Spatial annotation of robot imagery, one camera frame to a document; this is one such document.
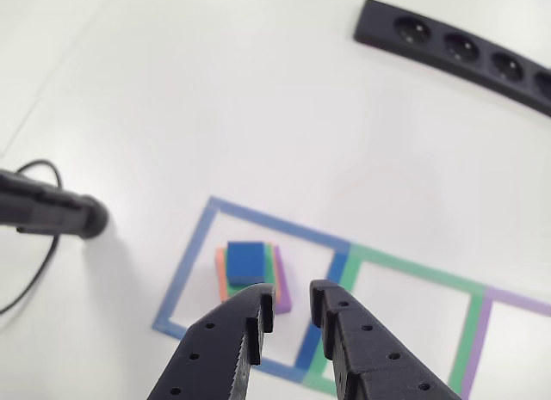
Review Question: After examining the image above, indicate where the green square frame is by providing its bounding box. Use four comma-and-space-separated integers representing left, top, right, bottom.
303, 243, 488, 395

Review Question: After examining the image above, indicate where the black power strip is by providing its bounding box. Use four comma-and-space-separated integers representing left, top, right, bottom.
353, 0, 551, 120

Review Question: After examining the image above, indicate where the blue square frame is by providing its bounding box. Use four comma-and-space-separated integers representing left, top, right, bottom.
151, 196, 352, 384

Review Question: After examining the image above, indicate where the small blue cube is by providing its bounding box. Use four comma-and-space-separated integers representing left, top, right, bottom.
226, 240, 267, 287

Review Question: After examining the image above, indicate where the purple square frame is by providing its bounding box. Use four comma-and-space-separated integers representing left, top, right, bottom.
447, 286, 551, 399

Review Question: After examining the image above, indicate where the orange cube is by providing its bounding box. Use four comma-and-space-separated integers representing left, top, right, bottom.
214, 246, 282, 305

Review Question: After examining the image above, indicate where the green cube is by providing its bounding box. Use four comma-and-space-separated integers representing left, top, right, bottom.
226, 243, 277, 296

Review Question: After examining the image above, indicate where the thin black cable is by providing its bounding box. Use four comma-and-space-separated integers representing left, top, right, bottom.
0, 159, 65, 318

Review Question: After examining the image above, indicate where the large purple cube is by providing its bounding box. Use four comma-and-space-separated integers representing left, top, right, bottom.
271, 244, 294, 315

